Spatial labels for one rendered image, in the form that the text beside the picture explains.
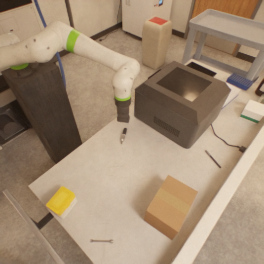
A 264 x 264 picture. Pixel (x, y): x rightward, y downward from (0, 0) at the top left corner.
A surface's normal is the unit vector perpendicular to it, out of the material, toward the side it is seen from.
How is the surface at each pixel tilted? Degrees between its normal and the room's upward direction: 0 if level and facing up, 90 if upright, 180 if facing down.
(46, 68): 0
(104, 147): 0
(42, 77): 90
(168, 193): 0
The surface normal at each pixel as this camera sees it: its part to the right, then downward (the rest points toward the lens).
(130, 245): -0.01, -0.62
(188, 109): -0.57, 0.17
